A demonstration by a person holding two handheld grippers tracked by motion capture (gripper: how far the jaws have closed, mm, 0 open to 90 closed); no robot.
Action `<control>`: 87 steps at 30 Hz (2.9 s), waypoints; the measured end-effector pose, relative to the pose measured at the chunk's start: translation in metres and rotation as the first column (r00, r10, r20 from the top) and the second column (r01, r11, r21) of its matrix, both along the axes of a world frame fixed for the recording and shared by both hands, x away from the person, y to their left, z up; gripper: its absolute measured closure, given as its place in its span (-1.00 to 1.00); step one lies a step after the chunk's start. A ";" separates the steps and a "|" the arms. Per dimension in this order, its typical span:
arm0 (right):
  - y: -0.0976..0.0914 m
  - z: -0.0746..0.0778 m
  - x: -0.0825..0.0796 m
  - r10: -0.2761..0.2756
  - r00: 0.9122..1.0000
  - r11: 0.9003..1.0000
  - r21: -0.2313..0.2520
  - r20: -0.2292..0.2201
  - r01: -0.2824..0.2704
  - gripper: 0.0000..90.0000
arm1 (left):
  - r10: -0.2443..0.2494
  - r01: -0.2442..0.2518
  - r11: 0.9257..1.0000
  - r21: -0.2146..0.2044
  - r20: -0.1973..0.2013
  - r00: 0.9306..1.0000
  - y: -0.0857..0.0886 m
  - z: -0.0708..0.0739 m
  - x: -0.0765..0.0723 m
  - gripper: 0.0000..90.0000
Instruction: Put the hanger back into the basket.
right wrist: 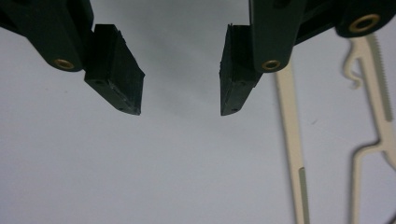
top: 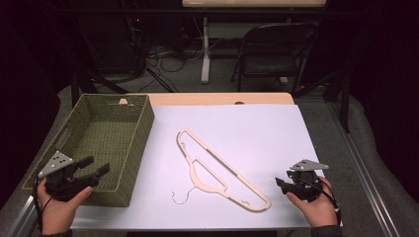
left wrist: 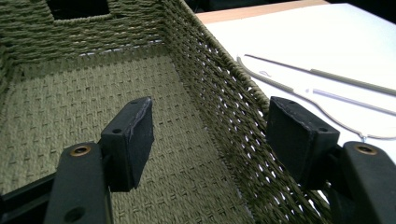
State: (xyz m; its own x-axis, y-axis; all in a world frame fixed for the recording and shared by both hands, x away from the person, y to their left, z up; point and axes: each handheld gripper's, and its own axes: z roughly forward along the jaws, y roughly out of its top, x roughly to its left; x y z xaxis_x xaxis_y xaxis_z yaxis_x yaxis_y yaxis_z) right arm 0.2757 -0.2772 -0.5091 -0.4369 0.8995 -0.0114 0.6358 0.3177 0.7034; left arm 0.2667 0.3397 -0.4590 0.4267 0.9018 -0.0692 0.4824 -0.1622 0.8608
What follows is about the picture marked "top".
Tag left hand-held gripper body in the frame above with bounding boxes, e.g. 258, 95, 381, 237
38, 150, 101, 202

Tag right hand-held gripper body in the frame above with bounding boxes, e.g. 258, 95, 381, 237
287, 159, 330, 202

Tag green woven basket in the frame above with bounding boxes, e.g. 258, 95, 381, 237
21, 93, 156, 208

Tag cream plastic hanger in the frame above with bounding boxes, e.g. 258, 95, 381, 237
171, 128, 273, 213

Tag person's right hand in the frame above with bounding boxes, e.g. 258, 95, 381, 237
286, 176, 339, 229

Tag person's left hand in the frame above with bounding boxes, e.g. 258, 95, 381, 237
37, 179, 94, 236

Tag white table sheet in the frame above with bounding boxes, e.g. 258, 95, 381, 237
70, 104, 326, 230

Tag black metal stand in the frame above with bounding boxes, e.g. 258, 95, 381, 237
69, 68, 130, 109
292, 70, 351, 134

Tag black folding chair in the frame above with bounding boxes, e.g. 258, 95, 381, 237
230, 22, 319, 95

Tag white table leg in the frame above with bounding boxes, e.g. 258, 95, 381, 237
200, 16, 211, 84

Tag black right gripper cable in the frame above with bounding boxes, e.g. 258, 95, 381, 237
305, 179, 343, 226

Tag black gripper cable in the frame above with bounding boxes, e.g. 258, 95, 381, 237
305, 179, 343, 226
32, 176, 55, 232

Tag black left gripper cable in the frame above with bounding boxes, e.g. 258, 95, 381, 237
32, 176, 55, 232

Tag aluminium rail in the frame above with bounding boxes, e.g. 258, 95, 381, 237
327, 101, 402, 237
5, 196, 38, 237

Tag tangle of floor cables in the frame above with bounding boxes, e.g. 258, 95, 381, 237
129, 16, 207, 94

